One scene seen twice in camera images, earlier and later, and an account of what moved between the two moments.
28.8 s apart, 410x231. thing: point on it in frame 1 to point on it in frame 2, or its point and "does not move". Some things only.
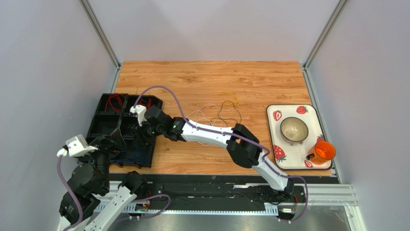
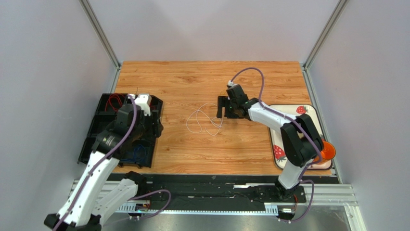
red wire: [108, 103] does not move
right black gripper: [143, 131] to [227, 107]
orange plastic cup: [321, 152] does not move
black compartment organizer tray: [112, 123] does not move
